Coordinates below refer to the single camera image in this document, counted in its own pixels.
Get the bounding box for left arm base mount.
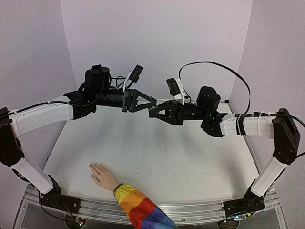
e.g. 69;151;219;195
39;177;81;213

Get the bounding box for right black camera cable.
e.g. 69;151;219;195
178;61;252;117

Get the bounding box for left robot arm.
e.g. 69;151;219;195
0;64;156;208

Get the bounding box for mannequin hand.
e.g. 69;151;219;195
89;164;120;191

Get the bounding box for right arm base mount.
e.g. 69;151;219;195
222;188;267;219

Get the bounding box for rainbow sleeve forearm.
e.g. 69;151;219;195
113;183;179;229

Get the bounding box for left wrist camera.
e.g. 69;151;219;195
123;65;144;91

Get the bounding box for left base black cable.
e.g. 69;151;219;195
37;190;79;222

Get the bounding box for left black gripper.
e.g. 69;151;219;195
95;88;159;112

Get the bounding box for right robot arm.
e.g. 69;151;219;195
149;86;300;197

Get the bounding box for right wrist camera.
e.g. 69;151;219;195
166;78;190;105

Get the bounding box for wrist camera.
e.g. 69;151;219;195
166;78;190;105
123;65;144;91

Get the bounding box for aluminium front rail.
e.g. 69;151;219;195
24;185;281;229

